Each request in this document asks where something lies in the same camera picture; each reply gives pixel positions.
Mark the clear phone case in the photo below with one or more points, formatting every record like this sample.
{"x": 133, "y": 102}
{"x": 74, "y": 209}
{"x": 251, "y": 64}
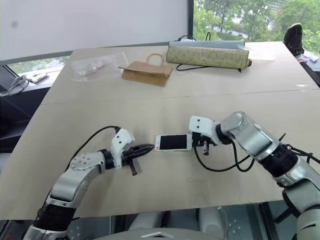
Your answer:
{"x": 175, "y": 150}

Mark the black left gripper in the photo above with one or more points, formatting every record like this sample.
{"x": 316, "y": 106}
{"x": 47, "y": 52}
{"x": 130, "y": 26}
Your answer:
{"x": 130, "y": 158}

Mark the grey rolled mat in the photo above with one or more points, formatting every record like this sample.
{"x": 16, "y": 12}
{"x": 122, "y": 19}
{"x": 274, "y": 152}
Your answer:
{"x": 207, "y": 44}

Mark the grey domed robot body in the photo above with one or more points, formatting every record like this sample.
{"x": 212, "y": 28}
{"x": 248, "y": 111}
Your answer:
{"x": 160, "y": 235}

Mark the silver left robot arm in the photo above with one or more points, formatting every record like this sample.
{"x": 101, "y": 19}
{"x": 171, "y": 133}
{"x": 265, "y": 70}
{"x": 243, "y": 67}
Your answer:
{"x": 75, "y": 175}

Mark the grey rounded robot shape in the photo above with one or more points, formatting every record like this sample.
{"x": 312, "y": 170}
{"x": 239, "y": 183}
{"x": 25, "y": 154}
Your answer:
{"x": 212, "y": 220}

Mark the white roller blind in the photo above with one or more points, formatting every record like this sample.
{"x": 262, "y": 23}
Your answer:
{"x": 87, "y": 22}

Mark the rolled beige patterned mat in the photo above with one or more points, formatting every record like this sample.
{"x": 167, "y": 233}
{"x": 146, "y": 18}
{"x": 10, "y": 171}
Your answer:
{"x": 207, "y": 57}

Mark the dark window post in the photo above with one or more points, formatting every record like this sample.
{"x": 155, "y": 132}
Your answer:
{"x": 190, "y": 20}

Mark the black stand leg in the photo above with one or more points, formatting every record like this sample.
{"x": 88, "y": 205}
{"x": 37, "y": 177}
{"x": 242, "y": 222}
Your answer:
{"x": 286, "y": 216}

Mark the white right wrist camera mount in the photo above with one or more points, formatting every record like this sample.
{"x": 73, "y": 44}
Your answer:
{"x": 200, "y": 126}

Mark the dark side cabinet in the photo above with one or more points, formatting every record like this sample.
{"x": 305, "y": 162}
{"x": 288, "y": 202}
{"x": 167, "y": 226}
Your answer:
{"x": 20, "y": 117}

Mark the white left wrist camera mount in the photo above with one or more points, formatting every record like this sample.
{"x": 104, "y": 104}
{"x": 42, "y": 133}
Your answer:
{"x": 120, "y": 145}

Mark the brown paper bag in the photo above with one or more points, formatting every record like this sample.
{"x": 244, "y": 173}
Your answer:
{"x": 147, "y": 73}

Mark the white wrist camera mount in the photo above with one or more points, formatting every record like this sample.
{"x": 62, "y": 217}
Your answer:
{"x": 120, "y": 145}
{"x": 200, "y": 126}

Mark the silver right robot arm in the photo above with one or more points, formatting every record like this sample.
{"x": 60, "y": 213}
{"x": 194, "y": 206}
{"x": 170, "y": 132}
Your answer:
{"x": 262, "y": 145}

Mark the white smartphone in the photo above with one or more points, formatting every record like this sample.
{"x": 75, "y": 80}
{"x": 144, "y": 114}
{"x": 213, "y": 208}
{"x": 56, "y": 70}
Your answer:
{"x": 172, "y": 142}

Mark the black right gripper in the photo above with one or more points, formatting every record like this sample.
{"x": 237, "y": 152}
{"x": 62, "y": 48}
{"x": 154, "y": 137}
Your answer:
{"x": 203, "y": 141}

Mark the clear plastic bag with items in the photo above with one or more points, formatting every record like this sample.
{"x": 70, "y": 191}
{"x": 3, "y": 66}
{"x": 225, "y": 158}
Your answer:
{"x": 95, "y": 66}

